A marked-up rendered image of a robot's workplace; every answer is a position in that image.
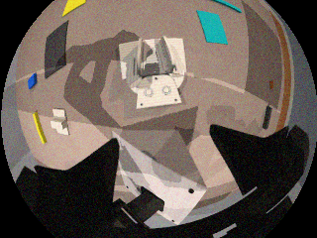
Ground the small blue block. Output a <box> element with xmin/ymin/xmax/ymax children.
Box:
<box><xmin>28</xmin><ymin>73</ymin><xmax>37</xmax><ymax>88</ymax></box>

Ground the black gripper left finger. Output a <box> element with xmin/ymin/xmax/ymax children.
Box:
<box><xmin>35</xmin><ymin>138</ymin><xmax>120</xmax><ymax>223</ymax></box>

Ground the yellow flat rectangular plate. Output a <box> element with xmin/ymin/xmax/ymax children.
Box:
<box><xmin>62</xmin><ymin>0</ymin><xmax>86</xmax><ymax>17</ymax></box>

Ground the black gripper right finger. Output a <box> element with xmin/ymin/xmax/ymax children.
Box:
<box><xmin>209</xmin><ymin>124</ymin><xmax>289</xmax><ymax>195</ymax></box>

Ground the teal long thin bar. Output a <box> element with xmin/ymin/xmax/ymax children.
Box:
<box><xmin>213</xmin><ymin>0</ymin><xmax>242</xmax><ymax>13</ymax></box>

